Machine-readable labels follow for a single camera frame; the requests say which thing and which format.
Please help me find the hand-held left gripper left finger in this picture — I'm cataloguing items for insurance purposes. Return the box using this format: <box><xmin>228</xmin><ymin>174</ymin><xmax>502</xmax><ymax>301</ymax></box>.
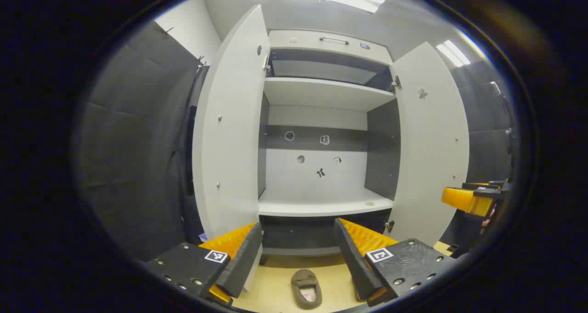
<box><xmin>145</xmin><ymin>221</ymin><xmax>264</xmax><ymax>307</ymax></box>

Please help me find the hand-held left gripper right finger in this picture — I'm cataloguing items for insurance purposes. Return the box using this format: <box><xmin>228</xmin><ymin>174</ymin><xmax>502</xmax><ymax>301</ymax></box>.
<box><xmin>334</xmin><ymin>218</ymin><xmax>458</xmax><ymax>304</ymax></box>

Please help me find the brown fuzzy shoe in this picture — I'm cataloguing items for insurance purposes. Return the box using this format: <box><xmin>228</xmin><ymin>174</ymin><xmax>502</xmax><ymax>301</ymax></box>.
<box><xmin>291</xmin><ymin>269</ymin><xmax>323</xmax><ymax>310</ymax></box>

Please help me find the white shoe cabinet door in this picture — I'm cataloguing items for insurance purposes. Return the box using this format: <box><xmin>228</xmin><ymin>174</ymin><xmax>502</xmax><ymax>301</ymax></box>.
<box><xmin>192</xmin><ymin>4</ymin><xmax>271</xmax><ymax>291</ymax></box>
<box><xmin>388</xmin><ymin>41</ymin><xmax>470</xmax><ymax>248</ymax></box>

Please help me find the white shoe cabinet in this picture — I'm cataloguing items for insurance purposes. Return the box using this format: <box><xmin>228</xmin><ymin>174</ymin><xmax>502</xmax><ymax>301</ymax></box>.
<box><xmin>256</xmin><ymin>29</ymin><xmax>402</xmax><ymax>265</ymax></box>

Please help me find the black quilted cloth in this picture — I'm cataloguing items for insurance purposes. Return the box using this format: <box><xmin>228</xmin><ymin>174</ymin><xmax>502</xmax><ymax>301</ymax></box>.
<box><xmin>73</xmin><ymin>21</ymin><xmax>207</xmax><ymax>262</ymax></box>
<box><xmin>439</xmin><ymin>59</ymin><xmax>516</xmax><ymax>254</ymax></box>

